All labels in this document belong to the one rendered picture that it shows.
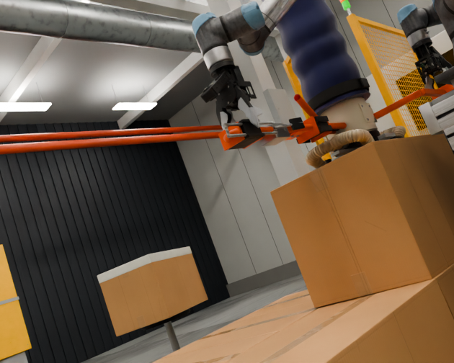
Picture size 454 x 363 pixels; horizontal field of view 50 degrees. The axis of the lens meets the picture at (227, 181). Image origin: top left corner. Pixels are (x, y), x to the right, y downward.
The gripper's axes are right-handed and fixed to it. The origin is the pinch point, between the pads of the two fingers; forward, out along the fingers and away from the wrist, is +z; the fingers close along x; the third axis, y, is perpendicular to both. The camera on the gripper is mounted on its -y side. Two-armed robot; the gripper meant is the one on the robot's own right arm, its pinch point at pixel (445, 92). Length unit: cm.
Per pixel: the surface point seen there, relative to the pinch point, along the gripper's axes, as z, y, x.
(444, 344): 68, 71, -5
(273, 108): -55, -69, -118
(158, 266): 16, 1, -193
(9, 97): -483, -285, -887
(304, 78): -20, 39, -30
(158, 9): -202, -100, -212
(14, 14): -376, -111, -469
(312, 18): -38, 38, -19
